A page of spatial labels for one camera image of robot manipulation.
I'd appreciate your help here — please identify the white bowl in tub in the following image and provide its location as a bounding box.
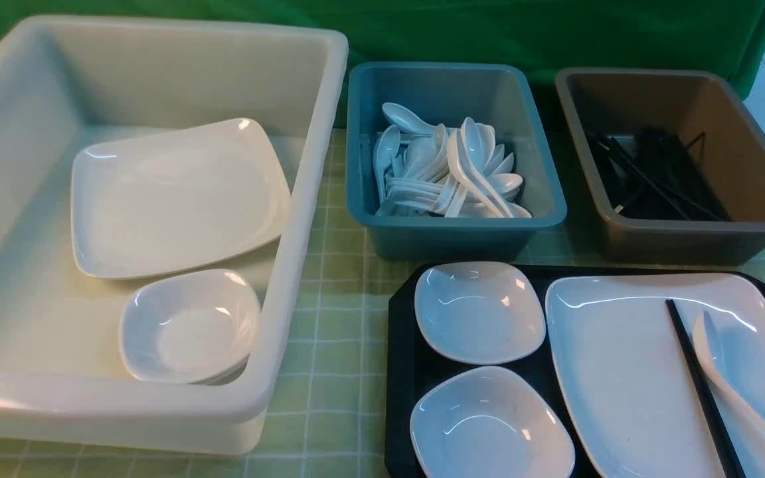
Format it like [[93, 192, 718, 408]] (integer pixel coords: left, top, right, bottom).
[[118, 269, 262, 384]]

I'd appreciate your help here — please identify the white spoon upright in pile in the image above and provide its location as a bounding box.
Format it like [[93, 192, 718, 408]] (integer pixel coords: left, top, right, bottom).
[[444, 117, 513, 218]]

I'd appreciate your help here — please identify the white bowl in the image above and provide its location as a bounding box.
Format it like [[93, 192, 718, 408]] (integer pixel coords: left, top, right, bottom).
[[409, 366, 576, 477], [414, 262, 547, 366], [118, 269, 262, 384]]

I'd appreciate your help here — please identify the black serving tray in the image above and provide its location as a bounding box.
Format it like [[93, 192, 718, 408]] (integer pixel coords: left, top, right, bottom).
[[384, 266, 765, 477]]

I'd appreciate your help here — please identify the pile of white spoons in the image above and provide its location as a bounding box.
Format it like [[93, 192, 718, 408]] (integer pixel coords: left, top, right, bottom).
[[371, 121, 532, 218]]

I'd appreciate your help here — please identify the green checkered tablecloth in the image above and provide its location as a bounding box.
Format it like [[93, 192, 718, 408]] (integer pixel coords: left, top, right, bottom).
[[0, 130, 765, 477]]

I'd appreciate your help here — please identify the white rice plate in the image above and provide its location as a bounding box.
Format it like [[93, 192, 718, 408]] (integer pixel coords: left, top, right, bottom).
[[545, 273, 765, 477]]

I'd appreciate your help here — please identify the pile of black chopsticks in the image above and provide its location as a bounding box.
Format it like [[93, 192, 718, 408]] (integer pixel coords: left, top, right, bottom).
[[584, 126, 731, 222]]

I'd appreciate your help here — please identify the green backdrop cloth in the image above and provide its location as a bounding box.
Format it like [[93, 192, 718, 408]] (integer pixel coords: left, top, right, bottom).
[[0, 1, 765, 127]]

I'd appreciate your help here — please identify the teal plastic bin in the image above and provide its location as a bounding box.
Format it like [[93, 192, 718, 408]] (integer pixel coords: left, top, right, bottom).
[[345, 62, 567, 262]]

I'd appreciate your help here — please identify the black chopstick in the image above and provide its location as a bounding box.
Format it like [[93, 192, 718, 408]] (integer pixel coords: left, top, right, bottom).
[[665, 299, 746, 477]]

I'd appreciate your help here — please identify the white spoon top of pile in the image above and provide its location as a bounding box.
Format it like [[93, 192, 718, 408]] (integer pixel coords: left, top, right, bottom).
[[381, 101, 436, 136]]

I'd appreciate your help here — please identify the large white plastic tub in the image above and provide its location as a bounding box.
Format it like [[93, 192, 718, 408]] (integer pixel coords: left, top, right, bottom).
[[0, 15, 349, 455]]

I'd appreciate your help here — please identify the white square plate in tub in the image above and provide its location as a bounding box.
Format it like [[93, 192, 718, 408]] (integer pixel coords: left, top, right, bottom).
[[70, 118, 291, 279]]

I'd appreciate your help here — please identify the brown plastic bin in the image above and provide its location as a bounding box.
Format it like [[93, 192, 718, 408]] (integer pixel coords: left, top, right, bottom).
[[555, 67, 765, 266]]

